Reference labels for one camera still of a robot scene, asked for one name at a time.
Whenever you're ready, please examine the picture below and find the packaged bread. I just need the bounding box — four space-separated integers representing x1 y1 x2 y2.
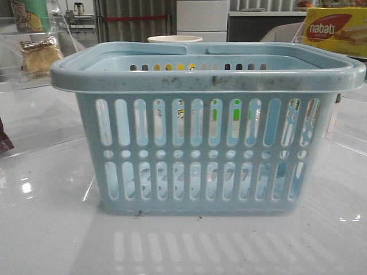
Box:
19 36 64 78

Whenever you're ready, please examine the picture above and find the white paper cup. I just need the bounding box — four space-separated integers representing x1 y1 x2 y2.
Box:
147 35 203 43

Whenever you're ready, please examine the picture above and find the light blue plastic basket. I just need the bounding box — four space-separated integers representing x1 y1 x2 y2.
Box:
50 42 366 215

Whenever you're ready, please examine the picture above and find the yellow nabati wafer box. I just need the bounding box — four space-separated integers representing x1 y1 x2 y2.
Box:
302 7 366 58

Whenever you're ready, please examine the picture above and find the dark red snack packet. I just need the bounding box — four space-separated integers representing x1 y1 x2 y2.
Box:
0 119 14 153

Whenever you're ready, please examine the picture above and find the green cartoon printed cup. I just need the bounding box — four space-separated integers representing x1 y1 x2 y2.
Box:
10 0 50 33

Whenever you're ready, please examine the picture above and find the white drawer cabinet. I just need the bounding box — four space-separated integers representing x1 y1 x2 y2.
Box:
176 1 229 42

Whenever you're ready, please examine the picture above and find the clear acrylic shelf left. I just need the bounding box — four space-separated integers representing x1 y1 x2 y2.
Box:
1 1 83 91

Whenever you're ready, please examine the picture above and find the clear acrylic shelf right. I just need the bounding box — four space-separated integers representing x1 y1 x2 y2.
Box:
291 19 367 152

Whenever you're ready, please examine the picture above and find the clear acrylic shelf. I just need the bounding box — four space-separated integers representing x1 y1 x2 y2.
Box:
291 19 367 152
1 1 83 91

